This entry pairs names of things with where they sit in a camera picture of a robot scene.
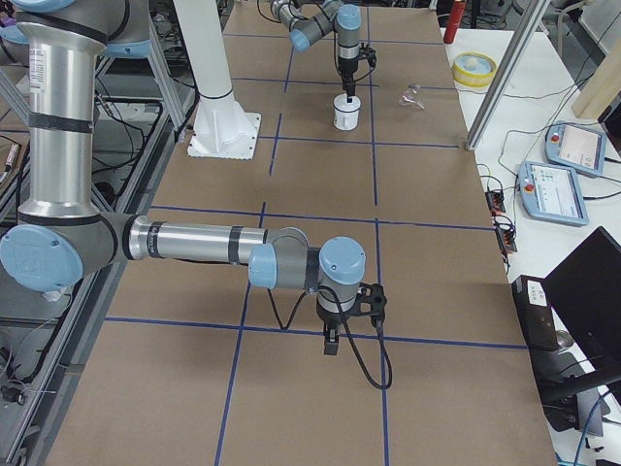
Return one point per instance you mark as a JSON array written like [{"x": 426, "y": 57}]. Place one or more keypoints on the orange terminal block near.
[{"x": 505, "y": 234}]

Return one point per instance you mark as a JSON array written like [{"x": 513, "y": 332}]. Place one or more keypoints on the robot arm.
[
  {"x": 344, "y": 20},
  {"x": 61, "y": 236}
]

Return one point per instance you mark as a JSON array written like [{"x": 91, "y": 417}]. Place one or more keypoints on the black laptop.
[{"x": 570, "y": 321}]

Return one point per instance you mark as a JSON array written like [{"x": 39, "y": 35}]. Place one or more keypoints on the orange terminal block far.
[{"x": 495, "y": 199}]

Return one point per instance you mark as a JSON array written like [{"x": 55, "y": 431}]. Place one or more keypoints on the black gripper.
[
  {"x": 347, "y": 67},
  {"x": 330, "y": 322}
]

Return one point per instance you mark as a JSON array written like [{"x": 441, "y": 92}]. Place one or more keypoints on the brown paper table cover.
[{"x": 195, "y": 367}]

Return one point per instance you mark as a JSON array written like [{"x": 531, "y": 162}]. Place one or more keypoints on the teach pendant far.
[{"x": 576, "y": 146}]

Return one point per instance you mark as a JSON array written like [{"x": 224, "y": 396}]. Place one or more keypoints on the orange terminal block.
[
  {"x": 495, "y": 199},
  {"x": 505, "y": 234}
]

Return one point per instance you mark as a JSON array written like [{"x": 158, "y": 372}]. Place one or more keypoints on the teach pendant near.
[{"x": 551, "y": 193}]

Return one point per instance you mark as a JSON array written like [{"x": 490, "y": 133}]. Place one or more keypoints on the clear plastic funnel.
[{"x": 410, "y": 97}]

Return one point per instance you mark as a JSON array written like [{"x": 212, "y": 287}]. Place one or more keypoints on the white enamel cup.
[{"x": 345, "y": 121}]

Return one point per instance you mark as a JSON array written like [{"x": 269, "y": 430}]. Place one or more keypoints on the red bottle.
[{"x": 454, "y": 20}]

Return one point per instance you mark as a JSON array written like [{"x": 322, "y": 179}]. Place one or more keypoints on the yellow rimmed bowl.
[{"x": 473, "y": 69}]

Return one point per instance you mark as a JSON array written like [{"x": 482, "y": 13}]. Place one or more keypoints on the aluminium frame post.
[{"x": 517, "y": 45}]

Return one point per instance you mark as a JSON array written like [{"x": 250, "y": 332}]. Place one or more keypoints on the teach pendant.
[
  {"x": 576, "y": 146},
  {"x": 551, "y": 193}
]

